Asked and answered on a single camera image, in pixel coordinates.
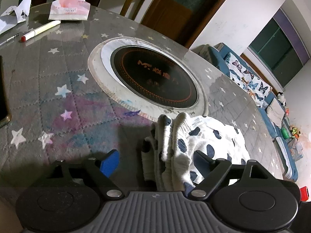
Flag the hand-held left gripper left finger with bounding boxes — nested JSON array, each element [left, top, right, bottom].
[[49, 149, 122, 198]]

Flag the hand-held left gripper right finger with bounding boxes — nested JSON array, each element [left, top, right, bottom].
[[191, 150, 276, 199]]

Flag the white polka dot pants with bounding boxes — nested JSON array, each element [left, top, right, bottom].
[[141, 113, 251, 193]]

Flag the white cloth on sofa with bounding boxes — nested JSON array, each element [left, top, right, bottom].
[[266, 97, 286, 127]]

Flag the red box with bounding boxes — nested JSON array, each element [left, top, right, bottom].
[[299, 186, 310, 202]]

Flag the butterfly printed blanket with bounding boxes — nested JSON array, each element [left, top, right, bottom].
[[225, 53, 273, 102]]

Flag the blue sofa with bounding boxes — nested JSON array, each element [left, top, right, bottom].
[[207, 43, 299, 183]]

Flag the black phone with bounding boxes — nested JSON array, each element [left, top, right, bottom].
[[0, 56, 12, 128]]

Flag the dark window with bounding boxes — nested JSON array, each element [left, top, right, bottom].
[[248, 17, 305, 87]]

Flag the cream marker with red cap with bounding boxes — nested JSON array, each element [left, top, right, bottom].
[[20, 20, 61, 43]]

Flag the slim grey pen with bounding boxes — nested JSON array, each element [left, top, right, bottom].
[[0, 33, 19, 47]]

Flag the pink and white paper packet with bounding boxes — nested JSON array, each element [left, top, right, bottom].
[[49, 0, 92, 21]]

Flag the brown wooden door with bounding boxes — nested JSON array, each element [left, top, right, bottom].
[[141, 0, 241, 48]]

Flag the crumpled white paper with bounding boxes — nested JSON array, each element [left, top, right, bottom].
[[0, 0, 33, 35]]

